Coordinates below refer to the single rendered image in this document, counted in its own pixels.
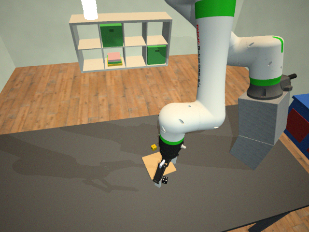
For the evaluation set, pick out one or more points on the yellow die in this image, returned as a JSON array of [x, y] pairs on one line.
[[154, 147]]

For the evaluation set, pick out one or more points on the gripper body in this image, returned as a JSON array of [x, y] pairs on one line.
[[167, 156]]

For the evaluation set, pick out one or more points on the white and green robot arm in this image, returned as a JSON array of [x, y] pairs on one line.
[[218, 47]]

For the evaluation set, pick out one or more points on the black die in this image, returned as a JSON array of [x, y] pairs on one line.
[[164, 180]]

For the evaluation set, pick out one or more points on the orange flat square mat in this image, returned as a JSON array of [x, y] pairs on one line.
[[151, 163]]

